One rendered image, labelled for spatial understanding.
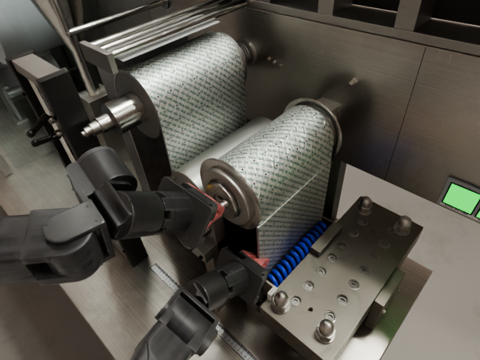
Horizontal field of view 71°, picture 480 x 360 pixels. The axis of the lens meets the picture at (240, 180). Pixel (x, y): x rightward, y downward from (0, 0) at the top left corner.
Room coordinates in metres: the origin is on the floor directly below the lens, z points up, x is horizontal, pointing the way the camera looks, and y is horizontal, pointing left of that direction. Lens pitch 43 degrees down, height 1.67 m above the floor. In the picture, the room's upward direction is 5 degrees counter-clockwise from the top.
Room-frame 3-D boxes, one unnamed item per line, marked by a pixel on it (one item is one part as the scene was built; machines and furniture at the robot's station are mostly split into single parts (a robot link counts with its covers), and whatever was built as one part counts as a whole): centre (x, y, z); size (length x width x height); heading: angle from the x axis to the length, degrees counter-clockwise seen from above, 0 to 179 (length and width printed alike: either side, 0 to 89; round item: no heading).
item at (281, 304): (0.32, -0.06, 1.05); 0.04 x 0.04 x 0.04
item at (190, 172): (0.59, 0.02, 1.18); 0.26 x 0.12 x 0.12; 133
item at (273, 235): (0.46, -0.11, 1.11); 0.23 x 0.01 x 0.18; 133
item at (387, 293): (0.34, -0.29, 0.97); 0.10 x 0.03 x 0.11; 133
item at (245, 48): (0.80, -0.02, 1.34); 0.07 x 0.07 x 0.07; 43
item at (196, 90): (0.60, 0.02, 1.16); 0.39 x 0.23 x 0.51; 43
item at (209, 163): (0.42, 0.02, 1.25); 0.15 x 0.01 x 0.15; 43
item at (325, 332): (0.26, -0.13, 1.05); 0.04 x 0.04 x 0.04
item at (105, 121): (0.54, 0.26, 1.34); 0.06 x 0.03 x 0.03; 133
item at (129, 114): (0.58, 0.21, 1.34); 0.06 x 0.06 x 0.06; 43
